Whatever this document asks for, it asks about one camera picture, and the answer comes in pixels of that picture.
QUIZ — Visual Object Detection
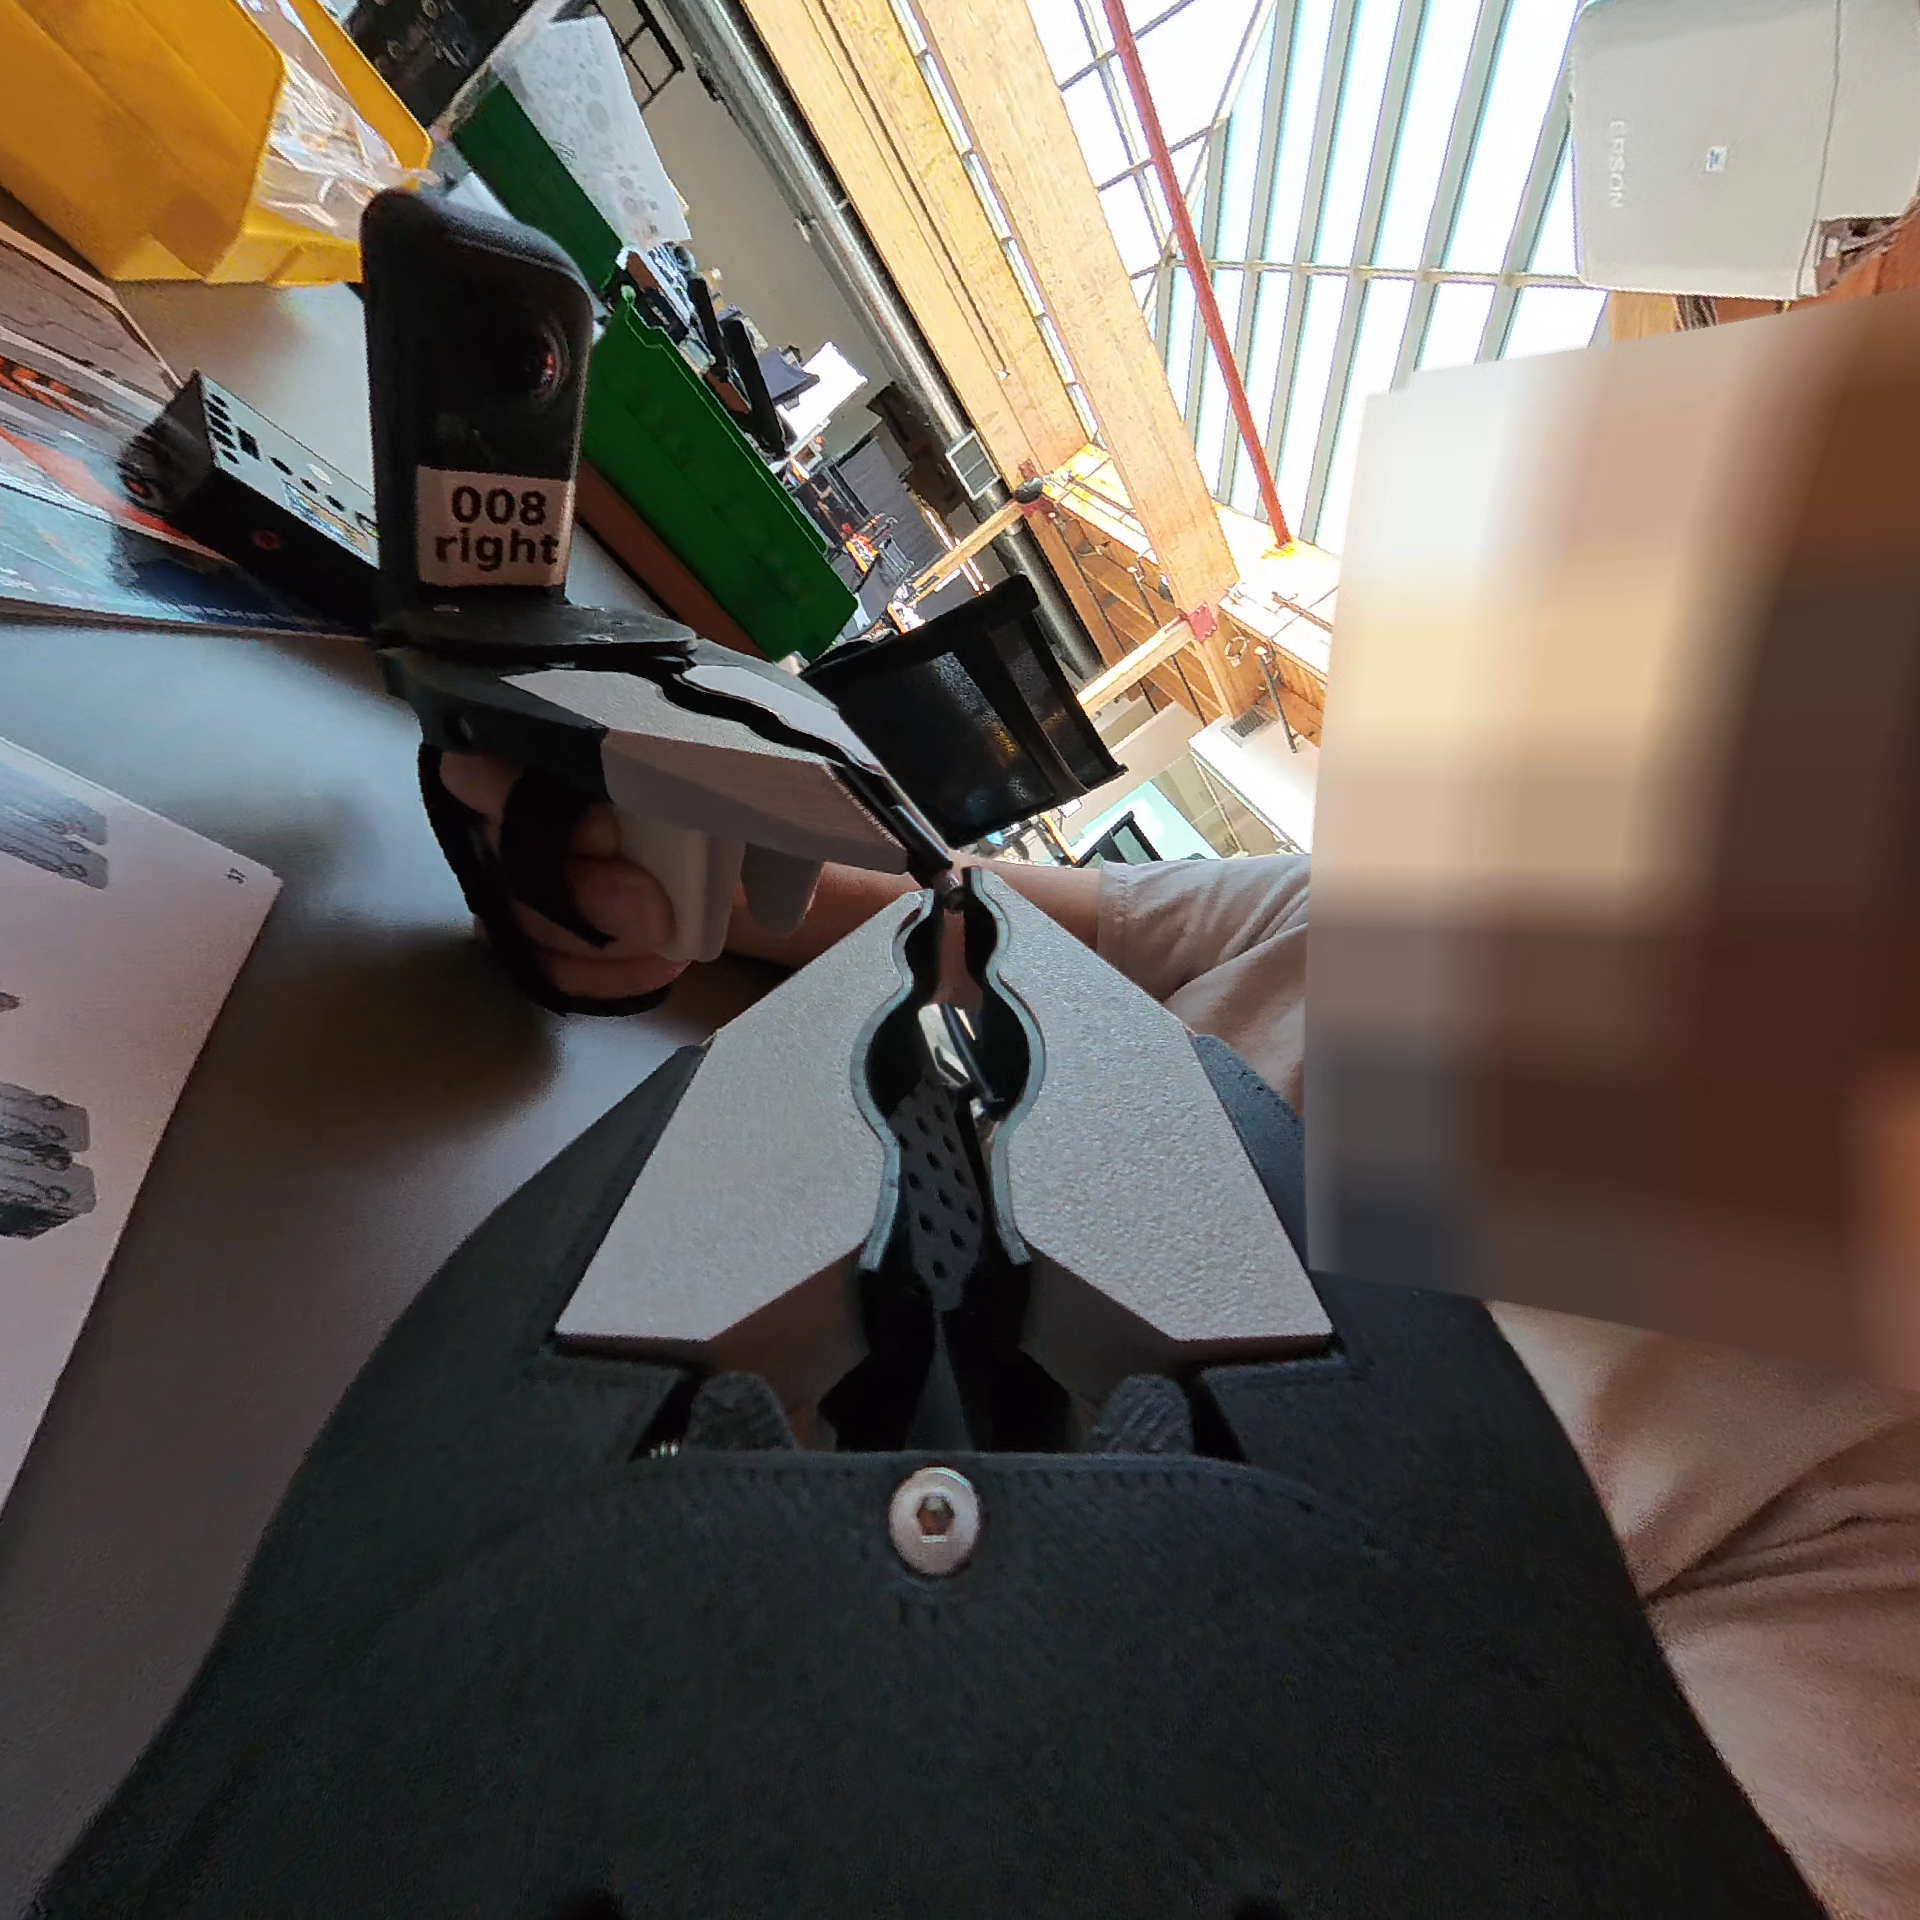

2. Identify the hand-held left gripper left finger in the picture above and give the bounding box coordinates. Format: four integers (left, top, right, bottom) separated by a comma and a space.
551, 889, 936, 1444

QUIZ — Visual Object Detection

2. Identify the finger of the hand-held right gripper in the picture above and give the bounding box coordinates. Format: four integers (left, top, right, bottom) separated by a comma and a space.
498, 673, 906, 964
680, 657, 966, 886

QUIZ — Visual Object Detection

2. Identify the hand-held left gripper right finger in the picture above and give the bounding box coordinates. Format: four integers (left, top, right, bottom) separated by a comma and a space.
972, 867, 1338, 1421

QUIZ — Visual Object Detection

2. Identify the yellow plastic bin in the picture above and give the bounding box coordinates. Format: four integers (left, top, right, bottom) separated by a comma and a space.
0, 0, 438, 288

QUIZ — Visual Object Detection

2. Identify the person's right hand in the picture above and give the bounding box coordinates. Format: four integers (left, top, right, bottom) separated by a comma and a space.
510, 803, 683, 1010

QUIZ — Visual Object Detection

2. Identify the black plastic scoop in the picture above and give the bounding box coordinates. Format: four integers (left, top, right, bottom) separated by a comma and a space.
801, 573, 1130, 853

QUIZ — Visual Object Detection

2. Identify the black perforated chair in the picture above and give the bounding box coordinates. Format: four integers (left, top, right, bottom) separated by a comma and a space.
886, 1078, 999, 1354

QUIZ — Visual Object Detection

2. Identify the black battery box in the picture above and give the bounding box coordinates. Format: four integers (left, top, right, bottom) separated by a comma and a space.
120, 372, 385, 608

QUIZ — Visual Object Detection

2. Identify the green plastic bin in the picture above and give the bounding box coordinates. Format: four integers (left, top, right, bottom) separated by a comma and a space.
450, 75, 859, 666

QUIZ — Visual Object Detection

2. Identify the clear plastic bag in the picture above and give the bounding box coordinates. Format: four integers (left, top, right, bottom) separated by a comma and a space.
240, 0, 454, 226

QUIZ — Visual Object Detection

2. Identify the white dotted board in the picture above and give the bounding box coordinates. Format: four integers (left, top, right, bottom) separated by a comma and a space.
518, 16, 671, 265

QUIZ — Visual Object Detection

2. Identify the blue toy box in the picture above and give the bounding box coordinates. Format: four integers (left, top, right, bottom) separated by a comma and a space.
0, 225, 368, 635

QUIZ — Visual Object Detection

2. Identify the red ceiling pipe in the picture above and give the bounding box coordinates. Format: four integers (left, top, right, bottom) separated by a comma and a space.
1100, 0, 1297, 548

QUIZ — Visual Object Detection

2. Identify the instruction booklet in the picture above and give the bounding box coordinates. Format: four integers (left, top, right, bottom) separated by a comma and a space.
0, 737, 284, 1501

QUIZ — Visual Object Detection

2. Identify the white projector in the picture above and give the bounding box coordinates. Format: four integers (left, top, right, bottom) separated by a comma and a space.
1563, 0, 1883, 302

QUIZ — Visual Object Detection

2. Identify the silver ventilation duct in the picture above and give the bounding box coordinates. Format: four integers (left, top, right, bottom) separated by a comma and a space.
662, 0, 1104, 677

